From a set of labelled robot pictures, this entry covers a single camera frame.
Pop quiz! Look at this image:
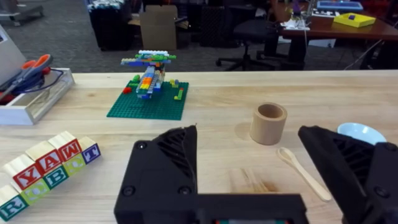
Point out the black office chair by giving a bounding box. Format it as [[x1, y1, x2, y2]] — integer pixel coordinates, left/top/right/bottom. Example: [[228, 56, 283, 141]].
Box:
[[215, 19, 281, 72]]

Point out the pale blue dish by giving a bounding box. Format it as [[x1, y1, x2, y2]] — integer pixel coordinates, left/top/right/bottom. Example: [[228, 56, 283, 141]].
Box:
[[336, 122, 387, 146]]

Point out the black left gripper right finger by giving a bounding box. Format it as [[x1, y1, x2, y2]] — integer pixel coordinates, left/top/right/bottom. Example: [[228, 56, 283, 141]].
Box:
[[297, 125, 398, 224]]

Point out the green board with toy blocks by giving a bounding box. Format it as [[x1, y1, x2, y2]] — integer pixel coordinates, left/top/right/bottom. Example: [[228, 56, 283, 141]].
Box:
[[106, 49, 190, 121]]

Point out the black storage bin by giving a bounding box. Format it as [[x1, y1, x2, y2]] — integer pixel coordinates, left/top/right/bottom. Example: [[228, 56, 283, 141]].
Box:
[[86, 0, 135, 52]]

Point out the dark brown desk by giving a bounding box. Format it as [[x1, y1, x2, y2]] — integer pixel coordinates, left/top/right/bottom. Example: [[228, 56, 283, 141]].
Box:
[[264, 2, 398, 71]]

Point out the tan cylindrical container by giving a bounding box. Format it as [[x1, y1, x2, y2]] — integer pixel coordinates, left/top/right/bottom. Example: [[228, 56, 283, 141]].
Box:
[[249, 102, 288, 146]]

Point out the wooden alphabet blocks heap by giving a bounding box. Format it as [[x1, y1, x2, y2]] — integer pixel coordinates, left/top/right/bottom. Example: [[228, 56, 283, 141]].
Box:
[[0, 130, 102, 223]]

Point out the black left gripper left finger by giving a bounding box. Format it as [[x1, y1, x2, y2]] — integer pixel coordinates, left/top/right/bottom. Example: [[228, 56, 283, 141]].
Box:
[[113, 124, 199, 224]]

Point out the white box with scissors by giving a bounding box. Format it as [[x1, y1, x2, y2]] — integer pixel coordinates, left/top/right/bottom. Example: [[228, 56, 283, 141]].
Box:
[[0, 54, 76, 126]]

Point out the brown cardboard box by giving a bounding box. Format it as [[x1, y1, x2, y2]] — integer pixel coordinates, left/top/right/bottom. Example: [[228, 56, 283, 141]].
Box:
[[138, 4, 178, 52]]

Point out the yellow tray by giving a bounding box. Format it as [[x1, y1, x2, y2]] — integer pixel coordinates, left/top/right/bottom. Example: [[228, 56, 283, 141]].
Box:
[[333, 12, 377, 29]]

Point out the pale wooden spoon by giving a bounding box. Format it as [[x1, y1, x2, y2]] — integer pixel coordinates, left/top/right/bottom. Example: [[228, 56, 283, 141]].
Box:
[[276, 147, 333, 203]]

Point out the blue tray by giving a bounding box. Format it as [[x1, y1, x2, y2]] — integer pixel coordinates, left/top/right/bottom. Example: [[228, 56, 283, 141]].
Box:
[[316, 0, 364, 12]]

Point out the pale grey panel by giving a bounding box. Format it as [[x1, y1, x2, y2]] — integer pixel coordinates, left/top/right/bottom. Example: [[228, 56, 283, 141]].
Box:
[[0, 24, 27, 85]]

